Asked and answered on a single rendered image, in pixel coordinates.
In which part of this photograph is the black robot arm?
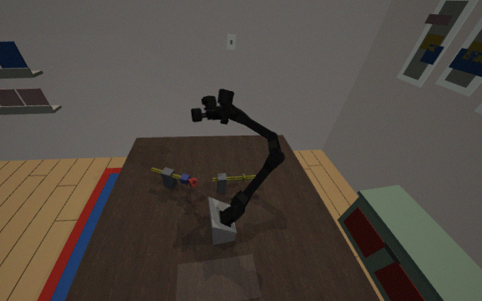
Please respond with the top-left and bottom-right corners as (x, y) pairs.
(202, 89), (285, 227)

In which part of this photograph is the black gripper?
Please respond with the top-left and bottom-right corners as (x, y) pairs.
(191, 107), (216, 122)

